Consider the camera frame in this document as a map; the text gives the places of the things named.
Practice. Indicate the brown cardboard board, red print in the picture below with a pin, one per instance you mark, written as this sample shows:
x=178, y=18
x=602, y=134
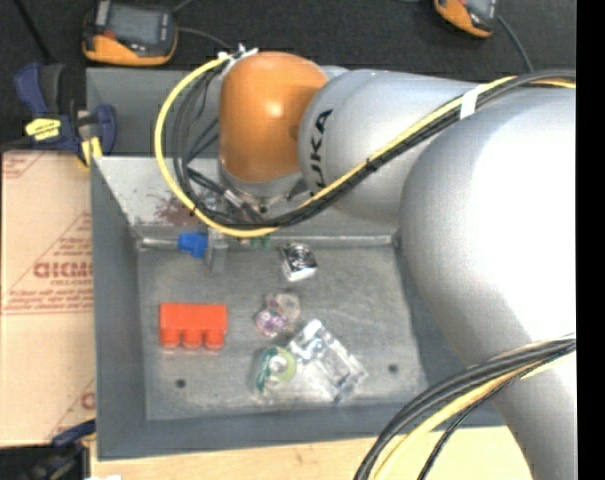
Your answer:
x=42, y=348

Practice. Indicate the clear cube with metal core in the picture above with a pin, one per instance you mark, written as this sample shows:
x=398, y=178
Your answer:
x=298, y=263

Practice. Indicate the clear plastic box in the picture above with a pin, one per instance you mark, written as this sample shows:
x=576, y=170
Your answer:
x=329, y=360

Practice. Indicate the grey metal bin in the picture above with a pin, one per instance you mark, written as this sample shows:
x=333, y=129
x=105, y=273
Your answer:
x=192, y=278

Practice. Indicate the orange-red block with three pegs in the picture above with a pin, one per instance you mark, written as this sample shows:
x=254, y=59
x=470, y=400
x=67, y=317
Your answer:
x=193, y=318

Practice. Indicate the clear glass piece, pink inside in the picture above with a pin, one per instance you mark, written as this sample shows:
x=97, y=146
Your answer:
x=274, y=318

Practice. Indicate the small blue block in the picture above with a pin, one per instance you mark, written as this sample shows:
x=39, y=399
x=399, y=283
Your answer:
x=192, y=244

